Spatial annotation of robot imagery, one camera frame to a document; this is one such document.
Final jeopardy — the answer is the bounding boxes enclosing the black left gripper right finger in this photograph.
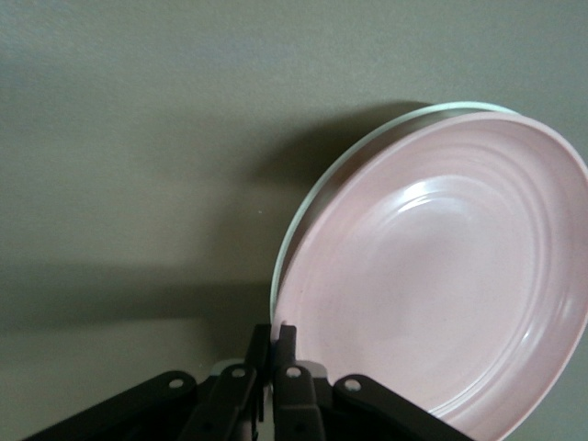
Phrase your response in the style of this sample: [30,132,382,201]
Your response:
[272,322,466,441]

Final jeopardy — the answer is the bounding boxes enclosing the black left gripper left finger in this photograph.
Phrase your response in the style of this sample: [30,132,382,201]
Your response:
[17,322,273,441]

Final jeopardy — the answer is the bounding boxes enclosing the pink plate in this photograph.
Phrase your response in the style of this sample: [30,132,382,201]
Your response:
[271,112,588,441]

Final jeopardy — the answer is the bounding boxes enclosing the beige plate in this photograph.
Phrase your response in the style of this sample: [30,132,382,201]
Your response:
[268,100,523,332]

